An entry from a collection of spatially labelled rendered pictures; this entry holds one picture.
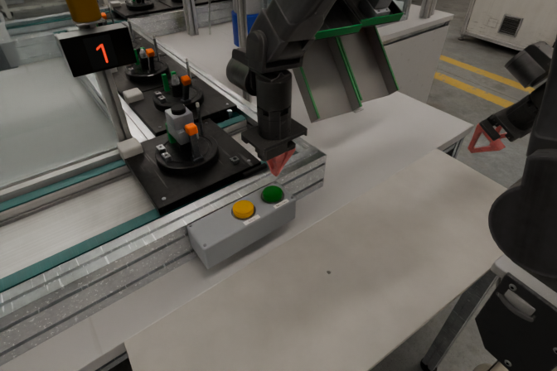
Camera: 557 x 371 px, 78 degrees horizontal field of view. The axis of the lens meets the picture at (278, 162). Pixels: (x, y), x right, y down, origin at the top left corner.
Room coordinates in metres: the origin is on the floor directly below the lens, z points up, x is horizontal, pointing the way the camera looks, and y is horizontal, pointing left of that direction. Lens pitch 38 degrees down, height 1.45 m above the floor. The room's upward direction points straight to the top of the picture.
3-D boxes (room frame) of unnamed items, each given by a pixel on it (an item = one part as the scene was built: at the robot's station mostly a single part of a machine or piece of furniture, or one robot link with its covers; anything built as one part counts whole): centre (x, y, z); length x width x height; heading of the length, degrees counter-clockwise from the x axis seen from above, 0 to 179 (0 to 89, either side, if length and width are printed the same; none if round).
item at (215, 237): (0.47, 0.07, 0.93); 0.21 x 0.07 x 0.06; 127
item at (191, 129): (0.60, 0.18, 1.04); 0.04 x 0.02 x 0.08; 37
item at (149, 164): (0.63, 0.21, 0.96); 0.24 x 0.24 x 0.02; 37
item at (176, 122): (0.64, 0.21, 1.06); 0.08 x 0.04 x 0.07; 37
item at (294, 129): (0.51, 0.01, 1.14); 0.10 x 0.07 x 0.07; 128
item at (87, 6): (0.67, 0.35, 1.28); 0.05 x 0.05 x 0.05
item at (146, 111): (0.89, 0.29, 1.01); 0.24 x 0.24 x 0.13; 37
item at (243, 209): (0.47, 0.07, 0.96); 0.04 x 0.04 x 0.02
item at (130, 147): (0.65, 0.34, 0.97); 0.05 x 0.05 x 0.04; 37
